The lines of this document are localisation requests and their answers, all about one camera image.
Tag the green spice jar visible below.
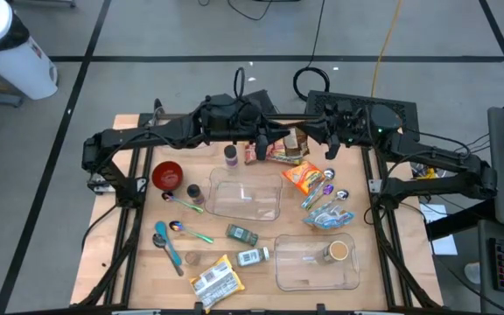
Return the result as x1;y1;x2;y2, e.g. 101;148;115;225
225;223;260;247

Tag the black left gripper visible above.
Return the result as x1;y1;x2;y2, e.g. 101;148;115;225
249;114;295;161

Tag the white computer mouse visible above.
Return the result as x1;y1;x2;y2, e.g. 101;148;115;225
465;262;483;285

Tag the orange ramen packet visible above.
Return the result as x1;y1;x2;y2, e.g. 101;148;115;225
282;159;324;196

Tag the yellow floor cable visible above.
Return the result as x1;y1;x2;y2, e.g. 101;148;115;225
370;0;404;98

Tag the black metal table frame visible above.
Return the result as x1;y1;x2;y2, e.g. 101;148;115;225
70;99;444;315

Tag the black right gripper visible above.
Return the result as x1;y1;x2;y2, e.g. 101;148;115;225
304;102;365;161

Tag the clear plastic bin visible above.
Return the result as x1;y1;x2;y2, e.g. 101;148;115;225
205;168;284;222
149;104;221;157
273;234;361;294

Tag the thin black floor cable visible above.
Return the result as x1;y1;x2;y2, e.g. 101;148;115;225
227;0;274;22

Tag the white trash can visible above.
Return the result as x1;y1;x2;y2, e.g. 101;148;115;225
0;0;60;101

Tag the blue plastic spoon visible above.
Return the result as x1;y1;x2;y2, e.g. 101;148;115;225
154;220;183;267

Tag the tan lid spice jar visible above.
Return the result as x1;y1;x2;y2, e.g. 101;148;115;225
321;239;350;266

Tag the plain black box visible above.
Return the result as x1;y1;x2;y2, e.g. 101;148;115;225
251;89;279;116

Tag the white label seasoning jar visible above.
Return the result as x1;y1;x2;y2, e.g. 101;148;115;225
235;247;271;268

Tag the roast beef ramen packet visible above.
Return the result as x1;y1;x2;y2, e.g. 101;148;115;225
243;142;282;165

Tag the black desk beam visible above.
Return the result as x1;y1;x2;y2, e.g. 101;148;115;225
424;199;497;242

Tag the yellow green ramen packet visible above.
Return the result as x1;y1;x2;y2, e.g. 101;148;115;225
271;143;310;166

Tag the yellow snack packet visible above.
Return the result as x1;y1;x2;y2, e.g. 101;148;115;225
189;254;247;314

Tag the orange label spice jar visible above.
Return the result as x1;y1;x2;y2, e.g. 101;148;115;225
185;183;205;206

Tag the white paper sheet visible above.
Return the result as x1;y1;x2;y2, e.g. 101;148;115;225
418;203;459;256

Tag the red bowl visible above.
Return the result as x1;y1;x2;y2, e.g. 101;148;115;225
151;160;185;193

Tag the plain silver metal spoon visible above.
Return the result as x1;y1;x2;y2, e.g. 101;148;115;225
151;234;186;277

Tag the blue clear plastic pouch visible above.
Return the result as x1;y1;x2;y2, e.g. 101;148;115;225
302;203;356;230

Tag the iridescent metal spoon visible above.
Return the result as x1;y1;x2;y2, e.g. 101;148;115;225
168;220;214;245
161;191;205;214

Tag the coiled black floor cable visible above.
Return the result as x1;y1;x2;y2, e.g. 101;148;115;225
292;0;331;102

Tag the silver spoon iridescent handle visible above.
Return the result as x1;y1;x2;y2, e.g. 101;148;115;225
300;167;336;210
313;188;350;216

